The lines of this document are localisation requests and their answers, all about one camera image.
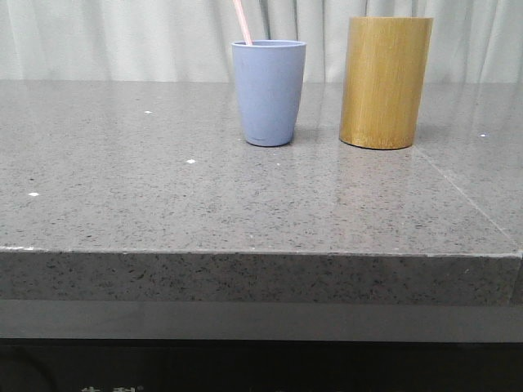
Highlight blue plastic cup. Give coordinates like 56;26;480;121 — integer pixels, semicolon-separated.
231;40;306;147

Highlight pink chopstick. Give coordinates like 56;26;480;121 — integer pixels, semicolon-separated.
233;0;253;46

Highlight bamboo cylindrical holder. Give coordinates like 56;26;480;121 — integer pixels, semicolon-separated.
339;16;433;150

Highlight dark cabinet under counter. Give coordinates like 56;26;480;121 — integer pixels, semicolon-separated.
1;339;522;391

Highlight grey-white curtain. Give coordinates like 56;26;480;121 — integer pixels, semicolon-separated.
1;1;522;82

